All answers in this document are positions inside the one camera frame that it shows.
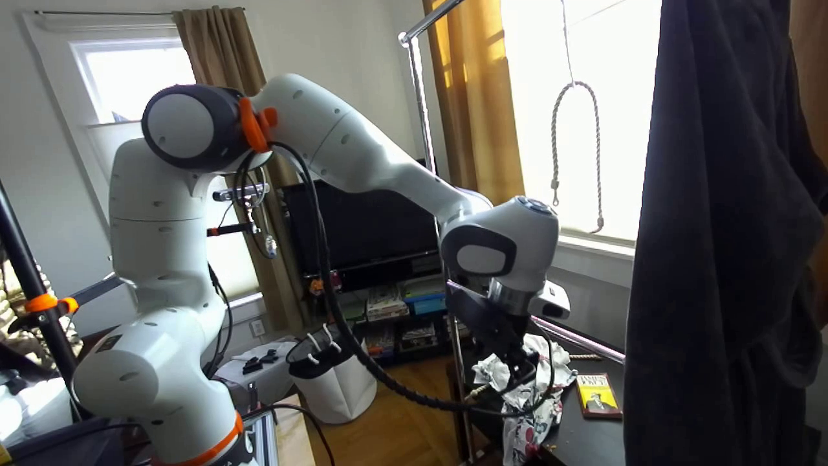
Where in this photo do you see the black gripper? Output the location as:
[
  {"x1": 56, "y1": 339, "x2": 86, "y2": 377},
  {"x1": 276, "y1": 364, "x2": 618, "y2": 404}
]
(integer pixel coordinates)
[{"x1": 446, "y1": 284, "x2": 543, "y2": 390}]

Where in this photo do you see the white rope cord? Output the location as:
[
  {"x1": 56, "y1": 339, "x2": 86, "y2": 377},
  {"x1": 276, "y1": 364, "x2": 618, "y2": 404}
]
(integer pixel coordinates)
[{"x1": 548, "y1": 77, "x2": 607, "y2": 236}]

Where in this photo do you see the crumpled white cloth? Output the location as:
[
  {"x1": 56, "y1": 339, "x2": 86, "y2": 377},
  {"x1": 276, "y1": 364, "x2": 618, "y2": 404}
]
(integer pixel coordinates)
[{"x1": 470, "y1": 332, "x2": 580, "y2": 466}]

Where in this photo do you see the yellow small box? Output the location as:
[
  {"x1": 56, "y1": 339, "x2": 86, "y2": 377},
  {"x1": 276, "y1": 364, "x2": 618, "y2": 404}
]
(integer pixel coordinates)
[{"x1": 574, "y1": 371, "x2": 627, "y2": 424}]

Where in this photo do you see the blue box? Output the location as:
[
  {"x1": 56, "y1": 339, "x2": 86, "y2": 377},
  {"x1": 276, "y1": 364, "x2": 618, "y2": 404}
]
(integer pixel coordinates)
[{"x1": 400, "y1": 286, "x2": 453, "y2": 317}]

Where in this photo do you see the dark television stand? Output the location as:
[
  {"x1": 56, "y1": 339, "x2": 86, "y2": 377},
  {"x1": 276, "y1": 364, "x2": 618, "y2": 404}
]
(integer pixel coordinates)
[{"x1": 299, "y1": 249, "x2": 474, "y2": 371}]

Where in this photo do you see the white bucket with black liner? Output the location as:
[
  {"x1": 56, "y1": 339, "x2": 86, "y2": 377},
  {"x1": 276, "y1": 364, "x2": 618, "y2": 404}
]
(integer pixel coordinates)
[{"x1": 284, "y1": 328, "x2": 380, "y2": 427}]

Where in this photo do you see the black flat television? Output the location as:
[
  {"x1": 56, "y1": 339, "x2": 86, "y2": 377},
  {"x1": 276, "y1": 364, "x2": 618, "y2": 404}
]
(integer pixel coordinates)
[{"x1": 281, "y1": 175, "x2": 446, "y2": 277}]

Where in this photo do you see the small orange toy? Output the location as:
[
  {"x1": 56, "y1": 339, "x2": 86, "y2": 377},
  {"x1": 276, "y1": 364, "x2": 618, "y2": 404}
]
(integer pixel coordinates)
[{"x1": 307, "y1": 267, "x2": 343, "y2": 301}]

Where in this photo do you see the dark hanging hoodie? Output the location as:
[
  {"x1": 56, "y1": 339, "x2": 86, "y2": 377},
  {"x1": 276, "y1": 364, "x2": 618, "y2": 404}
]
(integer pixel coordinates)
[{"x1": 620, "y1": 0, "x2": 828, "y2": 466}]

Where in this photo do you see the white console with black controllers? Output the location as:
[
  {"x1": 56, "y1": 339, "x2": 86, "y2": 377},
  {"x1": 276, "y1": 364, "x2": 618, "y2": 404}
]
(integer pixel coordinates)
[{"x1": 215, "y1": 339, "x2": 299, "y2": 404}]

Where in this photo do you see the silver metal clothes rack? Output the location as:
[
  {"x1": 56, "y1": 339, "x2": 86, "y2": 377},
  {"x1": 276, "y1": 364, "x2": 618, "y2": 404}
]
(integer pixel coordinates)
[{"x1": 396, "y1": 0, "x2": 629, "y2": 466}]

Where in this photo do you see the brown window curtain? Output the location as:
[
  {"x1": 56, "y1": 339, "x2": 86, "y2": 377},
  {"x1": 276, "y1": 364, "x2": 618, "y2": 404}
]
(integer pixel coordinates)
[
  {"x1": 787, "y1": 0, "x2": 828, "y2": 327},
  {"x1": 173, "y1": 4, "x2": 312, "y2": 339}
]

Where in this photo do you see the black tripod with orange clamp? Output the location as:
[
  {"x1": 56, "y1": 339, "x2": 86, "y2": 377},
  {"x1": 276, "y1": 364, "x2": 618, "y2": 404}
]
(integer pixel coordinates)
[{"x1": 0, "y1": 178, "x2": 90, "y2": 418}]

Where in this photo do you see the camouflage fabric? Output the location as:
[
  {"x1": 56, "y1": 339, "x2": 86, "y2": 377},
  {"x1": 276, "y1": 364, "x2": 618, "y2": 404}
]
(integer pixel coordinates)
[{"x1": 0, "y1": 257, "x2": 56, "y2": 371}]

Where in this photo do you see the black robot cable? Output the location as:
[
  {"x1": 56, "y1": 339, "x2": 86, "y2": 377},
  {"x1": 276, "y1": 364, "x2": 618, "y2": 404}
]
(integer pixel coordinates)
[{"x1": 224, "y1": 140, "x2": 558, "y2": 422}]

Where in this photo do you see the black camera on clamp arm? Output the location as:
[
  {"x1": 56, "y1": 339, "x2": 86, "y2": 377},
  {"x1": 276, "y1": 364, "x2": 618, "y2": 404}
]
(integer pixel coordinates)
[{"x1": 205, "y1": 170, "x2": 280, "y2": 262}]

